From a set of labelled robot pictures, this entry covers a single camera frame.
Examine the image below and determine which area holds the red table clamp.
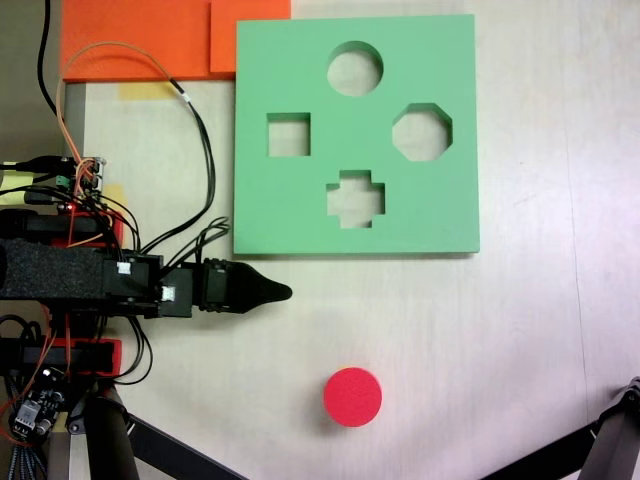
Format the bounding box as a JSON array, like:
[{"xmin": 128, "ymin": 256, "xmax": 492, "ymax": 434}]
[
  {"xmin": 48, "ymin": 337, "xmax": 124, "ymax": 377},
  {"xmin": 48, "ymin": 208, "xmax": 126, "ymax": 249}
]

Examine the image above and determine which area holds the red cylinder block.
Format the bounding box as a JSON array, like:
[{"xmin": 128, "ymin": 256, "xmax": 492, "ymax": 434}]
[{"xmin": 322, "ymin": 366, "xmax": 384, "ymax": 429}]

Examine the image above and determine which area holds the black twin wire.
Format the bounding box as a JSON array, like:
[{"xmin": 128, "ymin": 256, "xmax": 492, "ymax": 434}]
[{"xmin": 139, "ymin": 77, "xmax": 218, "ymax": 252}]

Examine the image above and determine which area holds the black tripod brace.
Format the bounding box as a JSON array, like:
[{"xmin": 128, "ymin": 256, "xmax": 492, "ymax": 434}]
[{"xmin": 123, "ymin": 408, "xmax": 254, "ymax": 480}]

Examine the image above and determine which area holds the small circuit board with wires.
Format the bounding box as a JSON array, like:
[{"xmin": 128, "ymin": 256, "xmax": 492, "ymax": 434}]
[{"xmin": 53, "ymin": 155, "xmax": 109, "ymax": 195}]

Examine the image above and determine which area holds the yellow tape piece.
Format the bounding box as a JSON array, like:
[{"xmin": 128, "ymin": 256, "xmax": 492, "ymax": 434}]
[
  {"xmin": 118, "ymin": 82, "xmax": 172, "ymax": 102},
  {"xmin": 101, "ymin": 183, "xmax": 127, "ymax": 212}
]

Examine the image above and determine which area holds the thick black cable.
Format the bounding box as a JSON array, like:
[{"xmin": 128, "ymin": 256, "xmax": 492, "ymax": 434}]
[{"xmin": 36, "ymin": 0, "xmax": 62, "ymax": 117}]

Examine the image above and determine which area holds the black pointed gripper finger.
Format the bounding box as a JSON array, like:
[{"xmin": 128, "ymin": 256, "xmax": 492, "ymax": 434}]
[{"xmin": 233, "ymin": 261, "xmax": 294, "ymax": 316}]

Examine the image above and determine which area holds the braided grey cable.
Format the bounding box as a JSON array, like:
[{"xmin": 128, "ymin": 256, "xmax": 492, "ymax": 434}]
[{"xmin": 3, "ymin": 443, "xmax": 32, "ymax": 480}]

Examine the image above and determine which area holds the small orange foam block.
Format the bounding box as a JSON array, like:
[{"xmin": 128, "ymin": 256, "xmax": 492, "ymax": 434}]
[{"xmin": 209, "ymin": 0, "xmax": 293, "ymax": 74}]

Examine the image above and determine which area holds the black tripod leg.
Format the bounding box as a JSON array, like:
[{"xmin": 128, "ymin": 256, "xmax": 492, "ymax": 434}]
[
  {"xmin": 478, "ymin": 376, "xmax": 640, "ymax": 480},
  {"xmin": 67, "ymin": 389, "xmax": 140, "ymax": 480}
]

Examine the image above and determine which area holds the thin orange wire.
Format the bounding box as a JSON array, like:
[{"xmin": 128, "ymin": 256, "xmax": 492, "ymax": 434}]
[{"xmin": 56, "ymin": 41, "xmax": 175, "ymax": 177}]

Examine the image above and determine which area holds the black circuit board with capacitors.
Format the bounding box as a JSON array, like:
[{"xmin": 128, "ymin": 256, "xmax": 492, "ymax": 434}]
[{"xmin": 8, "ymin": 367, "xmax": 70, "ymax": 442}]

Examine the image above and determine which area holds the green shape sorter board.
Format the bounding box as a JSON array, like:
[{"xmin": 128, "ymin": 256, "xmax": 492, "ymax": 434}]
[{"xmin": 232, "ymin": 13, "xmax": 482, "ymax": 259}]

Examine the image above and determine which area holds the large orange foam block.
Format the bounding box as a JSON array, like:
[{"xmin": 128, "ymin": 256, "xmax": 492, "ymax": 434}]
[{"xmin": 59, "ymin": 0, "xmax": 237, "ymax": 83}]

